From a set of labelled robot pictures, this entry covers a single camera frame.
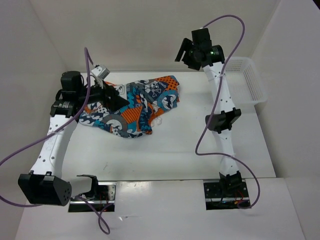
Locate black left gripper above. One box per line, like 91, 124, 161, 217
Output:
77, 76, 130, 112

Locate colourful patterned shorts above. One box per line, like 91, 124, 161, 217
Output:
79, 75, 180, 138

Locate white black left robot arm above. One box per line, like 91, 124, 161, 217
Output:
18, 66, 128, 206

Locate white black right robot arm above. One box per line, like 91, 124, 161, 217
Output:
175, 28, 242, 197

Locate white plastic basket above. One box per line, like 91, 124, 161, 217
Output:
224, 57, 268, 106

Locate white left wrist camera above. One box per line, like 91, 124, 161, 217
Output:
91, 65, 110, 87

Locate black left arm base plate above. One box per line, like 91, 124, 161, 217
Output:
68, 181, 117, 213

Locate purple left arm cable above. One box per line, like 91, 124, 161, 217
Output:
0, 47, 112, 235

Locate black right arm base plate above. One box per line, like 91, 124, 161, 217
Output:
203, 179, 251, 211

